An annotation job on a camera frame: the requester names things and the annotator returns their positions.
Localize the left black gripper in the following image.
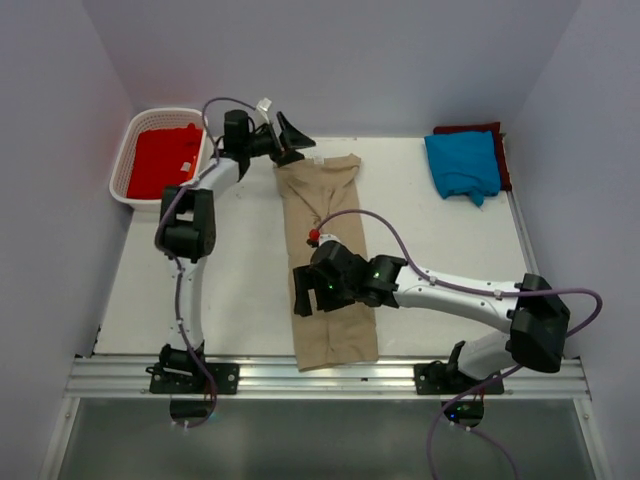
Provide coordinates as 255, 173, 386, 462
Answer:
242, 111, 314, 166

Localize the beige polo shirt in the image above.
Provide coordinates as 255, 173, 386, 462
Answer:
274, 154, 379, 372

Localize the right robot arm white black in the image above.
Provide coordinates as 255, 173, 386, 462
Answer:
292, 235, 570, 394

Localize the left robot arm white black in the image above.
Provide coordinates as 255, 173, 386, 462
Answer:
146, 109, 316, 397

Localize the red t shirt in basket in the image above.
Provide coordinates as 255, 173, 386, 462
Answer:
127, 123, 203, 200

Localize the white plastic laundry basket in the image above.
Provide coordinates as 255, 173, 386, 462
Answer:
109, 107, 203, 213

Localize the folded blue t shirt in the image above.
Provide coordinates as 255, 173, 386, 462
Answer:
424, 131, 502, 208

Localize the folded dark red t shirt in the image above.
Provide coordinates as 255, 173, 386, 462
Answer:
433, 121, 513, 192

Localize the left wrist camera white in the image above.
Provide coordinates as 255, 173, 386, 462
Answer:
255, 98, 272, 123

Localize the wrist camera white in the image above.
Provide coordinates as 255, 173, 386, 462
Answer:
255, 98, 272, 123
306, 228, 340, 248

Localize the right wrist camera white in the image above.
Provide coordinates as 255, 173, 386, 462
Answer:
306, 228, 340, 248

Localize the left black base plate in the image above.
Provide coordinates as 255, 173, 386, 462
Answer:
145, 363, 240, 395

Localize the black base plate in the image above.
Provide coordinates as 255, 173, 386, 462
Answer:
145, 363, 240, 395
413, 360, 482, 395

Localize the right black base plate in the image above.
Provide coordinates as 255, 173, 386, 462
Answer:
413, 360, 482, 395

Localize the aluminium mounting rail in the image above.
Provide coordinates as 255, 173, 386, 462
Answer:
64, 355, 591, 400

